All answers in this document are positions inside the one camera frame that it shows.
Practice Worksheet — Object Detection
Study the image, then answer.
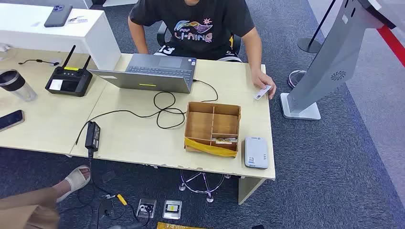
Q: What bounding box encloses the round chrome base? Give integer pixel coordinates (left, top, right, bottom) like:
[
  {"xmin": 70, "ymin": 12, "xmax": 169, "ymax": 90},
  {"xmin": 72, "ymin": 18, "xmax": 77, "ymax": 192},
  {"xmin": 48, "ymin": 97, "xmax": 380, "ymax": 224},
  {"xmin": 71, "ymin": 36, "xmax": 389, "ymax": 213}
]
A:
[{"xmin": 288, "ymin": 69, "xmax": 307, "ymax": 89}]

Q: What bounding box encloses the red barrier belt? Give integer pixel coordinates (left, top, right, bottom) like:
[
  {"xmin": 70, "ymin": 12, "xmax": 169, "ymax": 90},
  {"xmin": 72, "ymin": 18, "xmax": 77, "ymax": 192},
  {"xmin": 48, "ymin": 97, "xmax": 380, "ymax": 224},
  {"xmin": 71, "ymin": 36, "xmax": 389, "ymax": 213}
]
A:
[{"xmin": 376, "ymin": 25, "xmax": 405, "ymax": 68}]

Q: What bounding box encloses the black laptop charger cable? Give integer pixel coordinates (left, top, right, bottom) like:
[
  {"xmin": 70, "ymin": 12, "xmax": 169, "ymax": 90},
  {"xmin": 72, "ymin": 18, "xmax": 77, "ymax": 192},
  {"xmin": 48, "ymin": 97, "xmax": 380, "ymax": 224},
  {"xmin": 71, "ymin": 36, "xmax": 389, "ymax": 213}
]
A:
[{"xmin": 75, "ymin": 79, "xmax": 219, "ymax": 146}]

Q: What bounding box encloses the white counter block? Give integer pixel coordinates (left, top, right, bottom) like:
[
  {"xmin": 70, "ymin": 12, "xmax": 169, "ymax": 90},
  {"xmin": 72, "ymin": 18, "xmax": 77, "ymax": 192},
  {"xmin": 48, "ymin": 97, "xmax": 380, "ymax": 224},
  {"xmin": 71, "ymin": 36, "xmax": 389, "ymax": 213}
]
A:
[{"xmin": 0, "ymin": 2, "xmax": 122, "ymax": 71}]

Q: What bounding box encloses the white ID card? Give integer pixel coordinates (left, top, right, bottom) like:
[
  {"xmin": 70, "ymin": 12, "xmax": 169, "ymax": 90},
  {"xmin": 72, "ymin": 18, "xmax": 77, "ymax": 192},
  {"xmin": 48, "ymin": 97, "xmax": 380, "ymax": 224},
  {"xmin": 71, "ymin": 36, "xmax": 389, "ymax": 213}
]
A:
[{"xmin": 254, "ymin": 84, "xmax": 273, "ymax": 101}]

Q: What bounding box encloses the thin black cable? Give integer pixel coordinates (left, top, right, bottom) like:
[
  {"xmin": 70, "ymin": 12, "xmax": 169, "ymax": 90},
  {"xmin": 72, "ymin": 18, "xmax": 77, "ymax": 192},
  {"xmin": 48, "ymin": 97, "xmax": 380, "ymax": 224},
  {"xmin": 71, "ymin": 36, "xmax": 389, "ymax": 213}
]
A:
[{"xmin": 18, "ymin": 59, "xmax": 60, "ymax": 67}]

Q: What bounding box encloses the dark grey smartphone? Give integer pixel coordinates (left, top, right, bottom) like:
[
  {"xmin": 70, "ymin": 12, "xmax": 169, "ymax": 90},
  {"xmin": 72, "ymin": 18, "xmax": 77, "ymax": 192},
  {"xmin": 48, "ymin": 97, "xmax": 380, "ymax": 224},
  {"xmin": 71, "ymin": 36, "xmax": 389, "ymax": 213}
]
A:
[{"xmin": 43, "ymin": 4, "xmax": 73, "ymax": 28}]

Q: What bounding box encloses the open metal floor socket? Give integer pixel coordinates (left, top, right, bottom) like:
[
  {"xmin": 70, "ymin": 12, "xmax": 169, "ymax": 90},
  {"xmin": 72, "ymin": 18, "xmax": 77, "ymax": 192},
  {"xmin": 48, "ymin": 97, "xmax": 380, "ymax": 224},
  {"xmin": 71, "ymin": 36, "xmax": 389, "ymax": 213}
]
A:
[{"xmin": 136, "ymin": 198, "xmax": 157, "ymax": 219}]

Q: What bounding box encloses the yellow flat package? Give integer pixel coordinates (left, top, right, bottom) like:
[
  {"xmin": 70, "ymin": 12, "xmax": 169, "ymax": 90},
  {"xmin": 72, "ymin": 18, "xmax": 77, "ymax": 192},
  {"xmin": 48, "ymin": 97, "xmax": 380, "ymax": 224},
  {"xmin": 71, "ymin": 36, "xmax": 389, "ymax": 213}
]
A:
[{"xmin": 157, "ymin": 221, "xmax": 206, "ymax": 229}]

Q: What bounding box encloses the black smartphone with tan case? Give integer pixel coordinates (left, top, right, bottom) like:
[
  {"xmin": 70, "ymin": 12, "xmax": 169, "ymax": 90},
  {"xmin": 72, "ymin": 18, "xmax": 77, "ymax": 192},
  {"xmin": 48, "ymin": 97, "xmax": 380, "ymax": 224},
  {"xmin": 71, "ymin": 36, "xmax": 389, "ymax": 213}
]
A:
[{"xmin": 0, "ymin": 109, "xmax": 26, "ymax": 133}]

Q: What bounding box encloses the chrome stool base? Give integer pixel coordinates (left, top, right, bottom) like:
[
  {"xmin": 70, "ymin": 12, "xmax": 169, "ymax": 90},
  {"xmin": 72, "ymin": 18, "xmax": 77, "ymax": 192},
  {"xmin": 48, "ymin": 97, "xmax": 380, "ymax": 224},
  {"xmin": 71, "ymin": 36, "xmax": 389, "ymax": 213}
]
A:
[{"xmin": 178, "ymin": 169, "xmax": 232, "ymax": 203}]

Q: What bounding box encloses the grey laptop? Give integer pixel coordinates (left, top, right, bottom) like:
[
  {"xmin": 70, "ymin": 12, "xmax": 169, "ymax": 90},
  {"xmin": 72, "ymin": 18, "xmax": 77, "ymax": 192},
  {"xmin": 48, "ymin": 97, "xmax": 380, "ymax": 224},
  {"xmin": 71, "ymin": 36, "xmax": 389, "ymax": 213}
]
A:
[{"xmin": 89, "ymin": 53, "xmax": 197, "ymax": 94}]

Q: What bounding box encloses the black stanchion post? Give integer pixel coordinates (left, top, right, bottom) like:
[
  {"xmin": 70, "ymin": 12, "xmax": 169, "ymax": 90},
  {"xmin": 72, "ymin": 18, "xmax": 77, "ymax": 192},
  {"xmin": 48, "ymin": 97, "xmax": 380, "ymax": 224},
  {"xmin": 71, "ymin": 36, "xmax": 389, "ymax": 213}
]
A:
[{"xmin": 297, "ymin": 0, "xmax": 337, "ymax": 54}]

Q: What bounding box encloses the seated person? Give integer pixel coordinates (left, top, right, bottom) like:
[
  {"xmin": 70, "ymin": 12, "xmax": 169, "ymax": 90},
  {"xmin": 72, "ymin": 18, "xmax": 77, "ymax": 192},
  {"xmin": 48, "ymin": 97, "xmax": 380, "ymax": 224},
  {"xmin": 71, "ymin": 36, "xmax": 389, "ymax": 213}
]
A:
[{"xmin": 127, "ymin": 0, "xmax": 277, "ymax": 101}]

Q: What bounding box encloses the small card with keys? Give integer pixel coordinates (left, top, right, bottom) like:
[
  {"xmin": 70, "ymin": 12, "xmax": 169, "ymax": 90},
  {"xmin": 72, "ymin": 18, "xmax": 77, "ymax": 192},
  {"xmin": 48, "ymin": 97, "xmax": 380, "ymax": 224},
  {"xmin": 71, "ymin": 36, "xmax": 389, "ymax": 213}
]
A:
[{"xmin": 67, "ymin": 16, "xmax": 88, "ymax": 25}]

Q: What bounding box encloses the black remote controller with antennas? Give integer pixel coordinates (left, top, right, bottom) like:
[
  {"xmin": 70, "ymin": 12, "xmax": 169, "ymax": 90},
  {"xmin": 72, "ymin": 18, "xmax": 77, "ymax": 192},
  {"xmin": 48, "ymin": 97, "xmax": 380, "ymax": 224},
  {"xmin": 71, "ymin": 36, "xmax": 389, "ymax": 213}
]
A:
[{"xmin": 44, "ymin": 44, "xmax": 94, "ymax": 98}]

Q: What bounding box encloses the grey kiosk stand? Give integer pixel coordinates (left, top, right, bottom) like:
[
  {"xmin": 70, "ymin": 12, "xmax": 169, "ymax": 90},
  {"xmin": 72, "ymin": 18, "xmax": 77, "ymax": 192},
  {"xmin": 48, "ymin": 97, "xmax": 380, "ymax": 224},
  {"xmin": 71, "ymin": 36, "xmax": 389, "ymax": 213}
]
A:
[{"xmin": 280, "ymin": 0, "xmax": 405, "ymax": 121}]

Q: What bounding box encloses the clear tumbler with black lid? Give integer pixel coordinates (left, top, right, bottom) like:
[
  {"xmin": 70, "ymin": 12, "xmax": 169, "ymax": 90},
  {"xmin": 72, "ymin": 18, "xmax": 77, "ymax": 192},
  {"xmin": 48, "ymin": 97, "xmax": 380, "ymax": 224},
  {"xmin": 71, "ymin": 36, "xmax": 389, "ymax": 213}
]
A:
[{"xmin": 0, "ymin": 69, "xmax": 38, "ymax": 103}]

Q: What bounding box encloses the dark floor plate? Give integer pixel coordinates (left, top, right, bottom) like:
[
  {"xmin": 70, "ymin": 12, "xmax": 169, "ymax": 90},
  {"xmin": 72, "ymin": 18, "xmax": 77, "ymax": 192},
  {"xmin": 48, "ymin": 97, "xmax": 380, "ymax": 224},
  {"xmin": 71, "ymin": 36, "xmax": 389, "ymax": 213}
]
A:
[{"xmin": 101, "ymin": 170, "xmax": 117, "ymax": 184}]

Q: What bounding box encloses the person's leg with sandal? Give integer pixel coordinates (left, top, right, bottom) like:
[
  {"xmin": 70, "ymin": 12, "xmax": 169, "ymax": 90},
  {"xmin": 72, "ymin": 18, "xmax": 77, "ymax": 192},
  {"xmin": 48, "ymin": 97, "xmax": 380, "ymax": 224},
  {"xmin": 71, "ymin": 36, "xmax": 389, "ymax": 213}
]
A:
[{"xmin": 0, "ymin": 165, "xmax": 92, "ymax": 229}]

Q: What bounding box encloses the wooden divided box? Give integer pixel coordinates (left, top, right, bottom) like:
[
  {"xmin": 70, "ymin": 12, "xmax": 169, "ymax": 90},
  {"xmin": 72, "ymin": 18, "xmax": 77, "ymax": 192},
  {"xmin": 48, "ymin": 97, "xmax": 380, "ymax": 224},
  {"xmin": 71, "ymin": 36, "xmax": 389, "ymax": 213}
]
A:
[{"xmin": 184, "ymin": 101, "xmax": 242, "ymax": 158}]

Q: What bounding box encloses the person's left hand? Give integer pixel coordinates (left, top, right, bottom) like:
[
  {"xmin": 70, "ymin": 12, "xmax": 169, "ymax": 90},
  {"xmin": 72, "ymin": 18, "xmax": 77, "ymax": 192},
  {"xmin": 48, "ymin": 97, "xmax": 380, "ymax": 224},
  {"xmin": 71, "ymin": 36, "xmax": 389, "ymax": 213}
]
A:
[{"xmin": 251, "ymin": 69, "xmax": 277, "ymax": 101}]

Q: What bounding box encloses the white card reader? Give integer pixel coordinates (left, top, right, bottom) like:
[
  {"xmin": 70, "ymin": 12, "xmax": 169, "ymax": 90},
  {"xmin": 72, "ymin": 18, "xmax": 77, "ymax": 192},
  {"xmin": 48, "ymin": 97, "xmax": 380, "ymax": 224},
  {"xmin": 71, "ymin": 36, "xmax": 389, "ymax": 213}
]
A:
[{"xmin": 244, "ymin": 136, "xmax": 269, "ymax": 170}]

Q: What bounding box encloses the metal floor socket yellow label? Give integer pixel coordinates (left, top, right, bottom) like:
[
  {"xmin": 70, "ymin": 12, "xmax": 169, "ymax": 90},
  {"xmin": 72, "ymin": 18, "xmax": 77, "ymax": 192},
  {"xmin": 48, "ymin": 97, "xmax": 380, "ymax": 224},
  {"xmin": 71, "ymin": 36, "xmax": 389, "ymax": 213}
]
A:
[{"xmin": 162, "ymin": 199, "xmax": 183, "ymax": 220}]

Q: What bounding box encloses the black power adapter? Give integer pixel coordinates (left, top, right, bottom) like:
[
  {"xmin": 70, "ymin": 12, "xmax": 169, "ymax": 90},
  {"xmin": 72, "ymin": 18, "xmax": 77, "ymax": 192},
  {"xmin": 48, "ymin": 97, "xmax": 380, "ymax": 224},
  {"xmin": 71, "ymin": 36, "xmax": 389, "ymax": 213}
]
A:
[{"xmin": 85, "ymin": 121, "xmax": 101, "ymax": 152}]

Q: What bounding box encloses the black floor cable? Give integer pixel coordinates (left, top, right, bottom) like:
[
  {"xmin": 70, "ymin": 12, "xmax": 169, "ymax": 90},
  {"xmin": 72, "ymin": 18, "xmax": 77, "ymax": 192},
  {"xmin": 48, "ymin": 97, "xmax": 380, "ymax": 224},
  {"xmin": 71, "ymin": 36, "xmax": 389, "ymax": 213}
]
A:
[{"xmin": 60, "ymin": 149, "xmax": 149, "ymax": 229}]

